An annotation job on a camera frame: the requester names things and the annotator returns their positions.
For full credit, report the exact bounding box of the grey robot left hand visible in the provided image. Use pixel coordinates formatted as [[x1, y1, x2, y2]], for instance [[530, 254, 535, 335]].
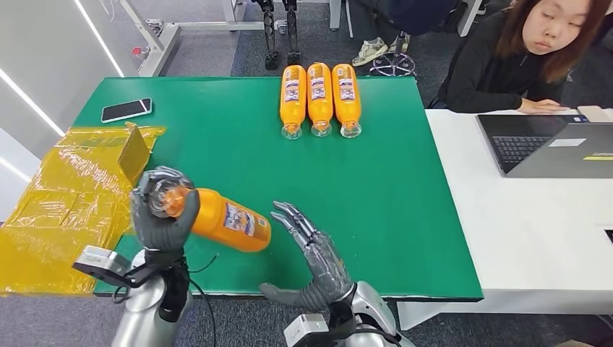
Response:
[[130, 166, 201, 267]]

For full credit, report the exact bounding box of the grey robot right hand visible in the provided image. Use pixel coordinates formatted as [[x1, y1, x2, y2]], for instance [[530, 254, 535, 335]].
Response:
[[259, 201, 359, 313]]

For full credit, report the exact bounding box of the orange juice bottle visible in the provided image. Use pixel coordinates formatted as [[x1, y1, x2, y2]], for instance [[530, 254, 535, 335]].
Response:
[[147, 184, 273, 253], [279, 64, 307, 141], [331, 63, 363, 140], [306, 62, 334, 138]]

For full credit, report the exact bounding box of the green table mat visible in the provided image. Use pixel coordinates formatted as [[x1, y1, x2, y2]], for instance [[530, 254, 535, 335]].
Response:
[[72, 76, 484, 303]]

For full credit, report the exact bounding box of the yellow wrapped cardboard box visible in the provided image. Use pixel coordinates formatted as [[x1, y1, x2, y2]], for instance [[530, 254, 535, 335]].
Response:
[[0, 121, 167, 296]]

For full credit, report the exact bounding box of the black smartphone white case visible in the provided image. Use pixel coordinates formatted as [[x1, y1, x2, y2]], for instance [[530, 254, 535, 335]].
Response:
[[100, 98, 153, 124]]

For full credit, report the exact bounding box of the white desk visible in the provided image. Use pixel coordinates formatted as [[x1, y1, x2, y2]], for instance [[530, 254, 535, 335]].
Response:
[[396, 108, 613, 331]]

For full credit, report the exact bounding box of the chrome chair base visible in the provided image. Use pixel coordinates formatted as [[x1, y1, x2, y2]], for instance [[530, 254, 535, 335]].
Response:
[[367, 32, 416, 78]]

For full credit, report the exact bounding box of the black robot leg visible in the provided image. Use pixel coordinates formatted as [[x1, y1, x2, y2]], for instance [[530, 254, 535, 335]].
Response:
[[282, 0, 304, 66], [250, 0, 282, 72]]

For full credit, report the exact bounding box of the black open laptop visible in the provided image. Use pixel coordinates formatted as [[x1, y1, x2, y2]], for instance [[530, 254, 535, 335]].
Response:
[[476, 113, 589, 178]]

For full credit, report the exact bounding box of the person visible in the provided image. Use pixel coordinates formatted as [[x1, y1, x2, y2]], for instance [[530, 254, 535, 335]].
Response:
[[346, 0, 462, 68], [427, 0, 613, 116]]

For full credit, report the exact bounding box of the white table leg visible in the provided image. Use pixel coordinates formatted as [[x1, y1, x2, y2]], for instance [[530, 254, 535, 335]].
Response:
[[327, 0, 344, 33]]

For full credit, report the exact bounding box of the grey laptop lid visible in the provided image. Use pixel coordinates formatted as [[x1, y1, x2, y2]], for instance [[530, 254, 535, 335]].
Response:
[[505, 122, 613, 179]]

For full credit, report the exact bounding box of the person's hand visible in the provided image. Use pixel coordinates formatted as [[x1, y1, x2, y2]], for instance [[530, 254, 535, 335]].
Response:
[[517, 98, 571, 116]]

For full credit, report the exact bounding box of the pale pink smartphone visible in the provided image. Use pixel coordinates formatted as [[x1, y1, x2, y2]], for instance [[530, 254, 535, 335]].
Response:
[[577, 105, 612, 124]]

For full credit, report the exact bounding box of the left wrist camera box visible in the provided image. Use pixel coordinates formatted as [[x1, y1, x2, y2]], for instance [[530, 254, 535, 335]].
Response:
[[72, 245, 159, 289]]

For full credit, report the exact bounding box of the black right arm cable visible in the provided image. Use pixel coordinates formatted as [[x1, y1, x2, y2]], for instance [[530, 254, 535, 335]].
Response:
[[353, 327, 404, 347]]

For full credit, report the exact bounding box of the white metal stand frame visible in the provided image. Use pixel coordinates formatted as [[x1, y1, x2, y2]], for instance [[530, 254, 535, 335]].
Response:
[[119, 0, 288, 77]]

